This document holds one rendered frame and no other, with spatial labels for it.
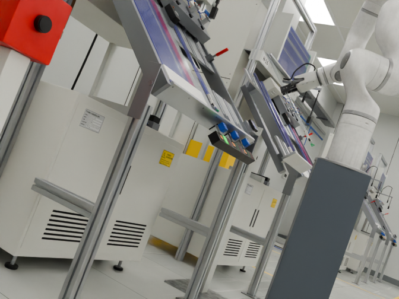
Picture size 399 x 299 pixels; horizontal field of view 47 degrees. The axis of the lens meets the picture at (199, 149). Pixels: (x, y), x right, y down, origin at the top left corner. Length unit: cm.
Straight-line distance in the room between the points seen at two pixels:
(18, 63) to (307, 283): 108
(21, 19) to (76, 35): 257
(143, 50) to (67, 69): 228
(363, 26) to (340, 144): 60
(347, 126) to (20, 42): 106
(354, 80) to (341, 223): 49
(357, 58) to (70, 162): 102
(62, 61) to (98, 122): 205
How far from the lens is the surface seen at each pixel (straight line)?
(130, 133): 131
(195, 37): 211
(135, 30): 149
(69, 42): 367
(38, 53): 118
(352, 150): 162
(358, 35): 204
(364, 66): 167
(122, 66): 409
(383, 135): 952
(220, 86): 206
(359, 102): 166
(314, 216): 156
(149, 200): 199
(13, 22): 113
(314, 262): 157
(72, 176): 162
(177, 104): 145
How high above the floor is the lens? 49
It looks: 4 degrees up
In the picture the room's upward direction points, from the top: 21 degrees clockwise
